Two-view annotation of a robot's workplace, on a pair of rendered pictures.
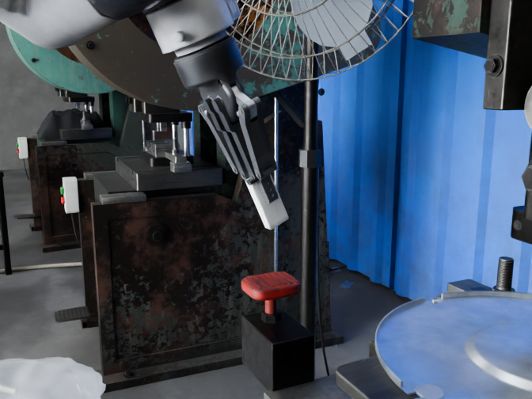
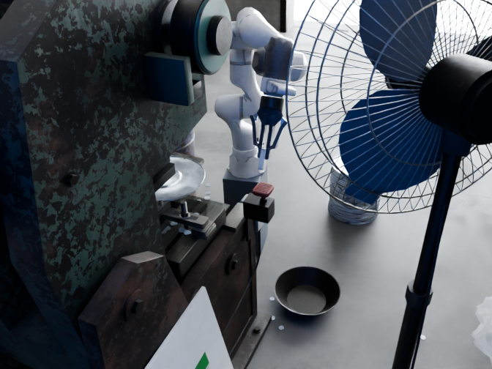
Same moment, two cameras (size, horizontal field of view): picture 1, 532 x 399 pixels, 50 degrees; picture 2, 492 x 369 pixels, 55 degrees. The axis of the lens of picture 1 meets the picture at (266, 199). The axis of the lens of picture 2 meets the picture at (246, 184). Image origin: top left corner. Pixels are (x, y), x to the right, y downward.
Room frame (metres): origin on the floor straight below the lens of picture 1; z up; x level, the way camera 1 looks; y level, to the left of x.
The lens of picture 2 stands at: (1.70, -0.88, 1.64)
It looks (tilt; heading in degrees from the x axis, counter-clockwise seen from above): 33 degrees down; 141
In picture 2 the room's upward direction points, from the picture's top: 2 degrees counter-clockwise
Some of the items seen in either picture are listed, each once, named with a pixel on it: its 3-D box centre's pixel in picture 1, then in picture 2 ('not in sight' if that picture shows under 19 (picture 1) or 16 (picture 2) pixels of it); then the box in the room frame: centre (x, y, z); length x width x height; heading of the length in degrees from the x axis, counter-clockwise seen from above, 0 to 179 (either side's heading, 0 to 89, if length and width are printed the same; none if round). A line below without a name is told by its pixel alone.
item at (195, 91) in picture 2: not in sight; (188, 42); (0.74, -0.27, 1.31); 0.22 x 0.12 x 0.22; 115
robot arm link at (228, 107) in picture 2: not in sight; (235, 121); (0.17, 0.31, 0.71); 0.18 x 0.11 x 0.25; 47
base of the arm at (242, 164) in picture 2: not in sight; (247, 154); (0.17, 0.37, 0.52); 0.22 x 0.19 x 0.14; 126
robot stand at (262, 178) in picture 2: not in sight; (247, 208); (0.20, 0.33, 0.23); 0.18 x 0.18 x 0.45; 36
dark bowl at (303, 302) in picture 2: not in sight; (307, 294); (0.69, 0.27, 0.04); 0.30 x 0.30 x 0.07
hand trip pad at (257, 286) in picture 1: (271, 306); (263, 196); (0.71, -0.01, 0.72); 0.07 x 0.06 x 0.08; 115
